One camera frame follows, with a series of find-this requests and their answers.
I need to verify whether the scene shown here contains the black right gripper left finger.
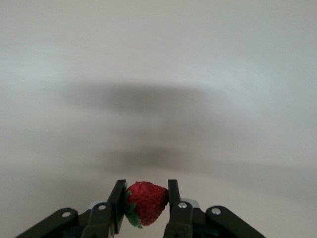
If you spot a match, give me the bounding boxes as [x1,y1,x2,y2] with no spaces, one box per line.
[14,179,128,238]

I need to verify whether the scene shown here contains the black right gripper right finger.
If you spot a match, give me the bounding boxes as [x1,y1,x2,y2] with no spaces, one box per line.
[163,178,268,238]

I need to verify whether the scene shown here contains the red strawberry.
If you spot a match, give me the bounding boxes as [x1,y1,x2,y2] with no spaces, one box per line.
[123,181,170,228]

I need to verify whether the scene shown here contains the brown table cover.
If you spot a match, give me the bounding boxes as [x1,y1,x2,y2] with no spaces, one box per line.
[0,0,317,238]

